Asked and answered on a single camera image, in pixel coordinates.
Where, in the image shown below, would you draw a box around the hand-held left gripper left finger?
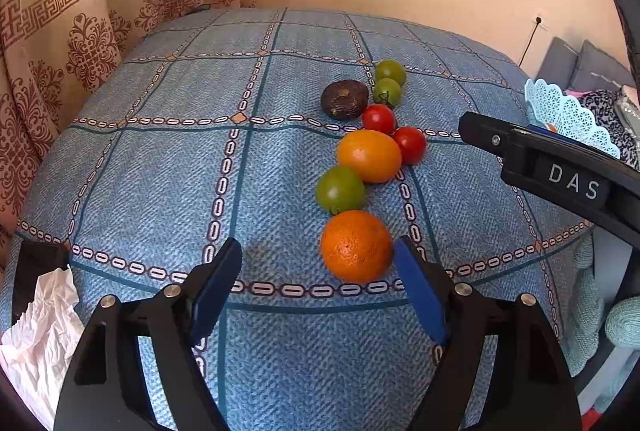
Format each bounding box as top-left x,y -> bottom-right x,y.
54,237 -> 244,431

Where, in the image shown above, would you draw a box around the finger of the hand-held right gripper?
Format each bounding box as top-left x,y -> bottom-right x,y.
458,112 -> 640,193

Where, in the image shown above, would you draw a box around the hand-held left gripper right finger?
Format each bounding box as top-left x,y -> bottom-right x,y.
394,235 -> 583,431

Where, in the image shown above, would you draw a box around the light blue lattice basket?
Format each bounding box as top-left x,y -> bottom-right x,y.
525,78 -> 622,159

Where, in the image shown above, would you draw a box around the red tomato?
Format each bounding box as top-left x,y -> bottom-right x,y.
362,104 -> 397,135
392,127 -> 428,165

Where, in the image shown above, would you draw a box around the small green fruit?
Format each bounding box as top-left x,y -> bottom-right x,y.
373,78 -> 403,108
375,60 -> 407,85

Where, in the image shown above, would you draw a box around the oval yellow-orange fruit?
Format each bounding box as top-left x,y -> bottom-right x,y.
336,130 -> 403,183

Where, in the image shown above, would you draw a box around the large green tomato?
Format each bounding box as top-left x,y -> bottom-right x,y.
315,165 -> 367,215

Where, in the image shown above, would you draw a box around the dark brown avocado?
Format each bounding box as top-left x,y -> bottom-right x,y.
320,80 -> 369,120

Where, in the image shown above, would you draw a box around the leopard print cloth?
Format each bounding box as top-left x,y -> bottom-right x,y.
570,88 -> 640,157

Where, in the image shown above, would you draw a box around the grey floral cloth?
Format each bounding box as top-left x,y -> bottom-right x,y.
614,86 -> 640,132

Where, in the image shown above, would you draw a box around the teal knitted cloth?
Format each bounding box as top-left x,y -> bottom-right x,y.
565,236 -> 640,417

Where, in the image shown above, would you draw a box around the grey quilted cushion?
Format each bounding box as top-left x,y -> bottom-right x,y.
570,40 -> 637,94

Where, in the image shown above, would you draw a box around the crumpled white paper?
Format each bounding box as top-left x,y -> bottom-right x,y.
0,267 -> 86,429

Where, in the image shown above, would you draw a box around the beige patterned curtain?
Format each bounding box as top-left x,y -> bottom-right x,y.
0,0 -> 258,272

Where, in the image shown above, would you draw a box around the black power cable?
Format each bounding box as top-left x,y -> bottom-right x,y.
519,22 -> 548,67

